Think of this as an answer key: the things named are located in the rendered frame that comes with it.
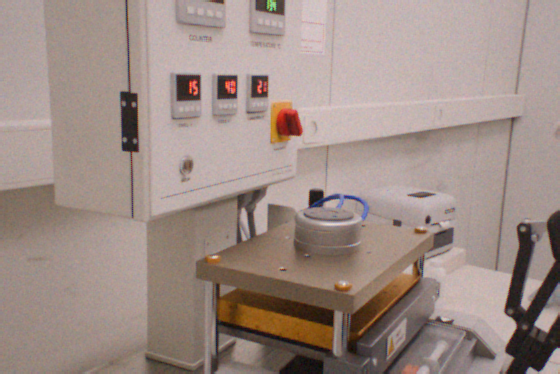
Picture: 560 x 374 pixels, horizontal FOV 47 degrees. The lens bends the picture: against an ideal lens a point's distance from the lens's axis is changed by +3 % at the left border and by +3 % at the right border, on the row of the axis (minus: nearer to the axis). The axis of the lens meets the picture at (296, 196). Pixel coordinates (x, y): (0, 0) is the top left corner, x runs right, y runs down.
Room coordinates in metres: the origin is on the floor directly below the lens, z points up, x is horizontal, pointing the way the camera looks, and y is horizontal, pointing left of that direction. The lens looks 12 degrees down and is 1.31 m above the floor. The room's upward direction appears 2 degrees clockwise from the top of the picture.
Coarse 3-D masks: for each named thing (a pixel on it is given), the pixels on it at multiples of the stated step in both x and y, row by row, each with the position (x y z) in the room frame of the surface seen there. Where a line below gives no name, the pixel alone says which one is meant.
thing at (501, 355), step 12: (504, 348) 0.66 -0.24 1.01; (480, 360) 0.71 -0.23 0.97; (492, 360) 0.71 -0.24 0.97; (504, 360) 0.63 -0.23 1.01; (468, 372) 0.68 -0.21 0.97; (480, 372) 0.68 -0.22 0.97; (492, 372) 0.60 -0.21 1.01; (504, 372) 0.64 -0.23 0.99; (528, 372) 0.69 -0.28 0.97; (540, 372) 0.69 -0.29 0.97
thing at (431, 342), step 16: (416, 336) 0.69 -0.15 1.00; (432, 336) 0.70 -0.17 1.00; (448, 336) 0.70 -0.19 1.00; (400, 352) 0.65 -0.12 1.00; (416, 352) 0.65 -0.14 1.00; (432, 352) 0.65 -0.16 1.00; (448, 352) 0.66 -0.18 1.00; (400, 368) 0.61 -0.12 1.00; (416, 368) 0.61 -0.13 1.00; (432, 368) 0.62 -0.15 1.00
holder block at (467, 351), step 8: (464, 344) 0.70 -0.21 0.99; (472, 344) 0.70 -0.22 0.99; (464, 352) 0.68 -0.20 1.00; (472, 352) 0.70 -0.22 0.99; (456, 360) 0.66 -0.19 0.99; (464, 360) 0.66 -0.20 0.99; (472, 360) 0.70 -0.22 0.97; (288, 368) 0.62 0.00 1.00; (448, 368) 0.64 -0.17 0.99; (456, 368) 0.64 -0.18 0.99; (464, 368) 0.66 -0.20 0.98
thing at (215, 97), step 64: (64, 0) 0.66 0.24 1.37; (128, 0) 0.62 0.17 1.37; (192, 0) 0.67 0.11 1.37; (256, 0) 0.78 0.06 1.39; (64, 64) 0.67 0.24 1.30; (128, 64) 0.63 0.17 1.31; (192, 64) 0.68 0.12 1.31; (256, 64) 0.80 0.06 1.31; (64, 128) 0.67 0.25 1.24; (128, 128) 0.63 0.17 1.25; (192, 128) 0.68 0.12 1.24; (256, 128) 0.80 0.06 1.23; (64, 192) 0.67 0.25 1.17; (128, 192) 0.63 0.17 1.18; (192, 192) 0.68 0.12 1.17; (256, 192) 0.88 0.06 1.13; (192, 256) 0.73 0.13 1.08; (192, 320) 0.73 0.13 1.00
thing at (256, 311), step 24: (240, 288) 0.68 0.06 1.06; (384, 288) 0.70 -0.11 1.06; (408, 288) 0.71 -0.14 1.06; (240, 312) 0.64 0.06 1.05; (264, 312) 0.62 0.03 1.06; (288, 312) 0.62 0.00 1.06; (312, 312) 0.62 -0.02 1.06; (360, 312) 0.63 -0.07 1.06; (384, 312) 0.64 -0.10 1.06; (240, 336) 0.64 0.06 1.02; (264, 336) 0.62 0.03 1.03; (288, 336) 0.61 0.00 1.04; (312, 336) 0.60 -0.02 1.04; (360, 336) 0.58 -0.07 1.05
